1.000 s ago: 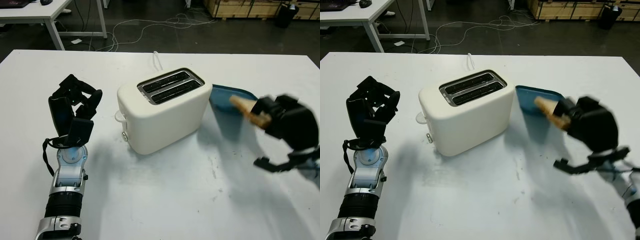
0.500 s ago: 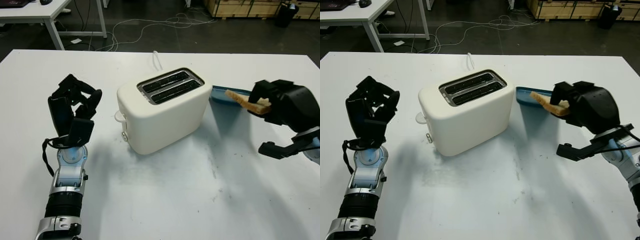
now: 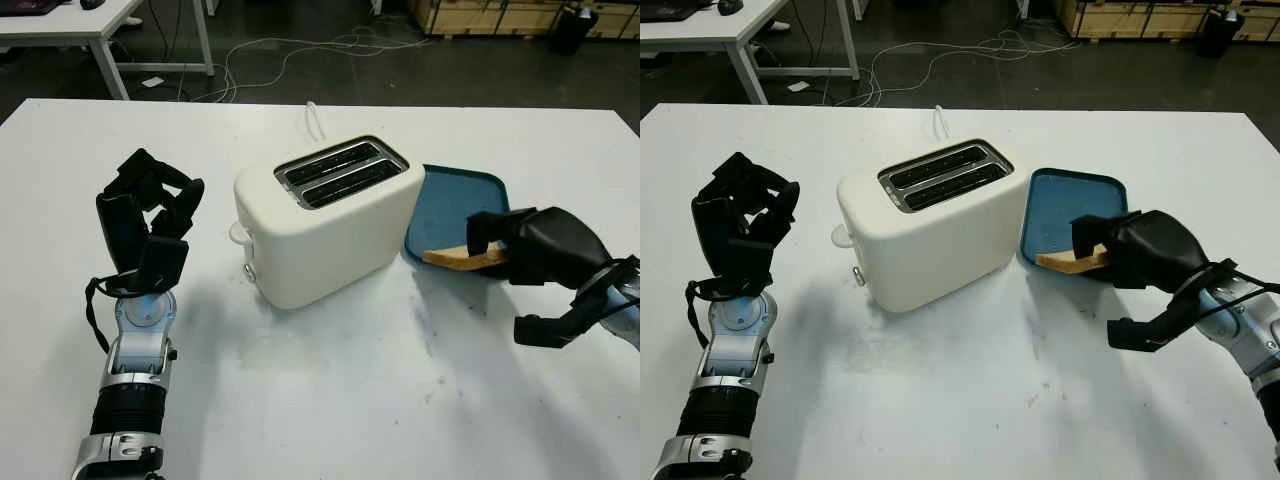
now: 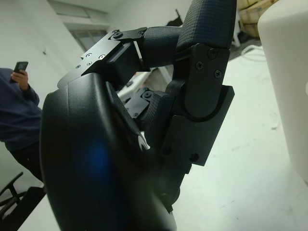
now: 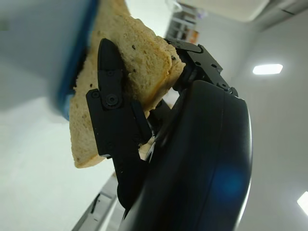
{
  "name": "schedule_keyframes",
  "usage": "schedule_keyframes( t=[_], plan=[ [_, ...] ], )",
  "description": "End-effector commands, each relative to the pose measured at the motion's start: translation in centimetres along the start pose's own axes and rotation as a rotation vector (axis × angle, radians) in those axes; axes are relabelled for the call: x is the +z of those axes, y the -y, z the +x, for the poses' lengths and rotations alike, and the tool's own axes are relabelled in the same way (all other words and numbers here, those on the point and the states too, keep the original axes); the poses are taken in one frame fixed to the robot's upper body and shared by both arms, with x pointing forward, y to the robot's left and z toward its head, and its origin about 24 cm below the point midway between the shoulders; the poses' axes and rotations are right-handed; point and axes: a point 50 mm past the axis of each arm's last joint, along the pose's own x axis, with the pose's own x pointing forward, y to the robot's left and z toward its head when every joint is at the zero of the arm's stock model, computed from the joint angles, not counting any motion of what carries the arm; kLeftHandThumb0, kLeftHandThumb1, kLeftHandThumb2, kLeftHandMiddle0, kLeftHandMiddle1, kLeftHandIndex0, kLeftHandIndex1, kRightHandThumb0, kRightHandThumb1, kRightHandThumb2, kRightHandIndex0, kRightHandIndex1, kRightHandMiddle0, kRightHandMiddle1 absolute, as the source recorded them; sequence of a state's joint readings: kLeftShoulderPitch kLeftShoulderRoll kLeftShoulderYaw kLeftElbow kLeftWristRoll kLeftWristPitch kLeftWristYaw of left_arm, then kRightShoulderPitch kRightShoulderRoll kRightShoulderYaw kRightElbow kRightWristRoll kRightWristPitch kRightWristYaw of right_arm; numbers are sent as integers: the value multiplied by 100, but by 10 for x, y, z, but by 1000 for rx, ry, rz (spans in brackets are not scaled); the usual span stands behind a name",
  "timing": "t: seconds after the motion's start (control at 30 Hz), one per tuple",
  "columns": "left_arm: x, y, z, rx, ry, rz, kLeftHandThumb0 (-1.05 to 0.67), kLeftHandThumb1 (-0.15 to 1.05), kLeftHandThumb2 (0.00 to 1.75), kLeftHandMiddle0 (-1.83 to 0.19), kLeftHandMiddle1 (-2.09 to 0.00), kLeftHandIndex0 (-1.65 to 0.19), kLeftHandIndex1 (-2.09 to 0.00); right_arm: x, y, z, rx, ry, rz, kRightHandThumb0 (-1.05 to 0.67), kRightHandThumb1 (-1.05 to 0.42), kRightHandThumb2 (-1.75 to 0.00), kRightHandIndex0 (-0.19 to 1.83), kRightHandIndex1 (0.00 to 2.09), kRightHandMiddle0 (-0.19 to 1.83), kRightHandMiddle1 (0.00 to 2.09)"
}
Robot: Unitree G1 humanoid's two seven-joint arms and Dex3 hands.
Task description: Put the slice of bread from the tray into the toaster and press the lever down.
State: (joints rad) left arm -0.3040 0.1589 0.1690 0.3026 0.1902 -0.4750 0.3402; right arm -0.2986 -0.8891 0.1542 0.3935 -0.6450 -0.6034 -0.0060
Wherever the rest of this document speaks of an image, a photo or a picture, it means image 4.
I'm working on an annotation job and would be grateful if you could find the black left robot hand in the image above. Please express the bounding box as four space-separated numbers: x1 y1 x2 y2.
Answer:
39 0 238 231

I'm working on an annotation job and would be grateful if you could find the person's bare hand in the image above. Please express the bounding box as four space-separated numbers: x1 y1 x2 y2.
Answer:
11 71 30 91

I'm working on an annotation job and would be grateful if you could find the black smartphone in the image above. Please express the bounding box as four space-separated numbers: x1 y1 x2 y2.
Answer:
13 61 29 74

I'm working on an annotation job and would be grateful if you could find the white two-slot toaster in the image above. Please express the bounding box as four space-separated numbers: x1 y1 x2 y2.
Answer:
257 0 308 176

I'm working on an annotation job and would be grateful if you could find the person in blue sweater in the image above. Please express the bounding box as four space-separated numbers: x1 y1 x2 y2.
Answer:
0 67 43 183

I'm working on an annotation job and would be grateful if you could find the window with blinds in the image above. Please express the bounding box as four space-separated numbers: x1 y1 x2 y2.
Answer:
48 0 109 50

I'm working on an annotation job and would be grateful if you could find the wooden crate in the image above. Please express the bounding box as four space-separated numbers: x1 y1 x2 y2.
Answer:
237 0 268 39

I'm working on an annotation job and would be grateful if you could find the white toaster power cord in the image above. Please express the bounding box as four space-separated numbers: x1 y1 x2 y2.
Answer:
240 44 263 57

